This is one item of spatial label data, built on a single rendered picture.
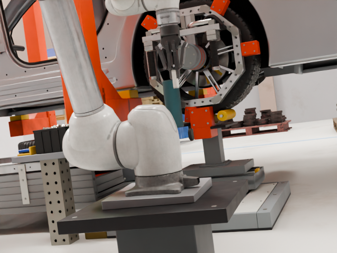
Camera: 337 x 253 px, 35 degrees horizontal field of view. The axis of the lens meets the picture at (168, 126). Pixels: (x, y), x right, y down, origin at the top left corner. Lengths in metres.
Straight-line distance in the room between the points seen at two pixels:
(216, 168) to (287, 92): 8.02
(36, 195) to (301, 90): 8.46
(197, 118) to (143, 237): 1.40
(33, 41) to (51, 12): 4.51
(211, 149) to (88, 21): 1.01
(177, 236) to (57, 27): 0.71
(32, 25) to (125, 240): 4.69
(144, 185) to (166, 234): 0.17
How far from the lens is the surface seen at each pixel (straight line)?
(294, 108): 10.94
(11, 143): 8.38
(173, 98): 2.85
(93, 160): 1.73
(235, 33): 2.91
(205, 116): 2.92
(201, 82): 3.14
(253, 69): 2.97
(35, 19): 6.16
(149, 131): 1.63
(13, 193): 3.11
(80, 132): 1.70
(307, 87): 10.93
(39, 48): 6.10
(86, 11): 2.82
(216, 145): 3.09
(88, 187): 2.85
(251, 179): 2.94
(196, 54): 2.80
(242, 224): 2.43
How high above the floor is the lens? 0.57
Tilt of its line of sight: 2 degrees down
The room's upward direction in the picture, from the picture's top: 7 degrees counter-clockwise
